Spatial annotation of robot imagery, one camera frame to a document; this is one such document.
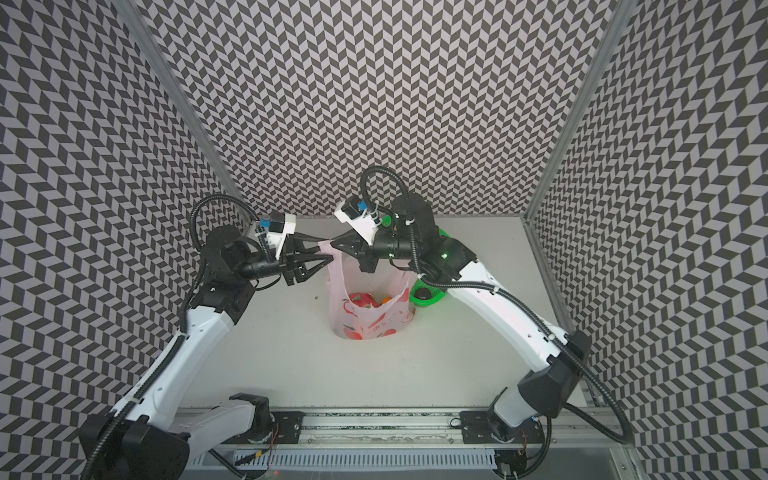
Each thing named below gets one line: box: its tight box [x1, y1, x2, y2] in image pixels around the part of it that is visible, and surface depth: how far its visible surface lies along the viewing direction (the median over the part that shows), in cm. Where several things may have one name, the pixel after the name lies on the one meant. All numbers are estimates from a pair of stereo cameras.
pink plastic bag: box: [318, 240, 416, 341], surface depth 69 cm
